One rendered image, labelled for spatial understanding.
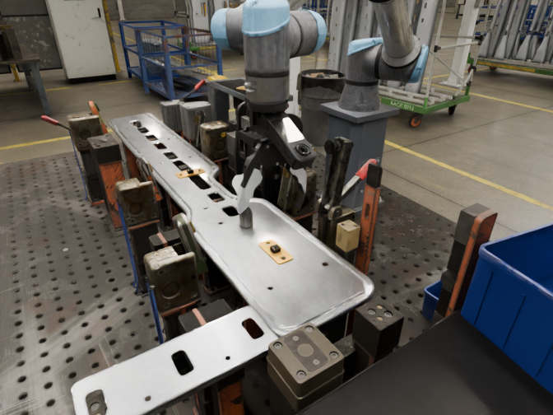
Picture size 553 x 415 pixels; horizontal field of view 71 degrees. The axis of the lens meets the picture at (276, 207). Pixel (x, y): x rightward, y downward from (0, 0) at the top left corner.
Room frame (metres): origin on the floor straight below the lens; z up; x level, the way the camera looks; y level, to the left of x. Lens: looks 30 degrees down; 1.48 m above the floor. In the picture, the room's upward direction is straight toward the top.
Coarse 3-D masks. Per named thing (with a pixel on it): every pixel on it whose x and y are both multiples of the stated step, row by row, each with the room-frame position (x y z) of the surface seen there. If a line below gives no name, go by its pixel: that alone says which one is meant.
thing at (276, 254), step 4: (268, 240) 0.69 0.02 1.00; (272, 240) 0.69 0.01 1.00; (260, 244) 0.68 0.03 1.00; (264, 244) 0.68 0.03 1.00; (272, 244) 0.68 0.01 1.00; (276, 244) 0.66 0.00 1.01; (264, 248) 0.66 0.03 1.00; (268, 248) 0.66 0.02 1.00; (272, 248) 0.65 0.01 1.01; (276, 248) 0.65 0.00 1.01; (280, 248) 0.65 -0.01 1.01; (268, 252) 0.65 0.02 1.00; (272, 252) 0.65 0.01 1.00; (276, 252) 0.65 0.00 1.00; (280, 252) 0.65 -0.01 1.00; (284, 252) 0.65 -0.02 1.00; (272, 256) 0.63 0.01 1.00; (276, 256) 0.63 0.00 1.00; (280, 256) 0.63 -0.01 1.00; (288, 256) 0.63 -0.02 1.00; (292, 256) 0.63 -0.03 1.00; (276, 260) 0.62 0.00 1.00; (280, 260) 0.62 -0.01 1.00; (284, 260) 0.62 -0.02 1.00; (288, 260) 0.62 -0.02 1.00
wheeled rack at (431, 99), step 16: (448, 48) 4.58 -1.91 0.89; (432, 64) 4.41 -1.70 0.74; (464, 80) 5.00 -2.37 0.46; (400, 96) 4.77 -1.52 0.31; (416, 96) 4.88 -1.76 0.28; (432, 96) 4.89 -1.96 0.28; (448, 96) 4.78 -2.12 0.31; (464, 96) 4.92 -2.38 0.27; (416, 112) 4.45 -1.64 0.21; (448, 112) 5.08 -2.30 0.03
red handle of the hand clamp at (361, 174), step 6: (366, 162) 0.80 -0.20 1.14; (372, 162) 0.79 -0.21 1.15; (366, 168) 0.78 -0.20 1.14; (360, 174) 0.77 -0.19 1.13; (366, 174) 0.77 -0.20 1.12; (354, 180) 0.76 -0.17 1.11; (360, 180) 0.77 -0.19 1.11; (348, 186) 0.76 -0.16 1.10; (354, 186) 0.76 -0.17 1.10; (342, 192) 0.75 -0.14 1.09; (348, 192) 0.75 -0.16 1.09; (342, 198) 0.74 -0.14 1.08
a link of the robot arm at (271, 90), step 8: (248, 80) 0.66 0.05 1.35; (256, 80) 0.64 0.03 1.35; (264, 80) 0.64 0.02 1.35; (272, 80) 0.64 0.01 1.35; (280, 80) 0.64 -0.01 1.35; (288, 80) 0.66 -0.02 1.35; (248, 88) 0.65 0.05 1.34; (256, 88) 0.64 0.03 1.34; (264, 88) 0.64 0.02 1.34; (272, 88) 0.64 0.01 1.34; (280, 88) 0.64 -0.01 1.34; (288, 88) 0.66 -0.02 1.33; (248, 96) 0.66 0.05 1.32; (256, 96) 0.64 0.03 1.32; (264, 96) 0.64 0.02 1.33; (272, 96) 0.64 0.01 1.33; (280, 96) 0.64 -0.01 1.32; (288, 96) 0.66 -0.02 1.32; (264, 104) 0.64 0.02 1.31; (272, 104) 0.65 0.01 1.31
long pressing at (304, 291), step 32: (128, 128) 1.46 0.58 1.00; (160, 128) 1.46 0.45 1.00; (160, 160) 1.15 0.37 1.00; (192, 160) 1.15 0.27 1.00; (192, 192) 0.92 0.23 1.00; (224, 192) 0.92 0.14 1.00; (224, 224) 0.76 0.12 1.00; (256, 224) 0.76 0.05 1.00; (288, 224) 0.76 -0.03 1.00; (224, 256) 0.64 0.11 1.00; (256, 256) 0.64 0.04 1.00; (320, 256) 0.64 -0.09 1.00; (256, 288) 0.54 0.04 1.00; (288, 288) 0.54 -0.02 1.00; (320, 288) 0.54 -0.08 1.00; (352, 288) 0.54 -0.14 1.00; (288, 320) 0.46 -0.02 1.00; (320, 320) 0.47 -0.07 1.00
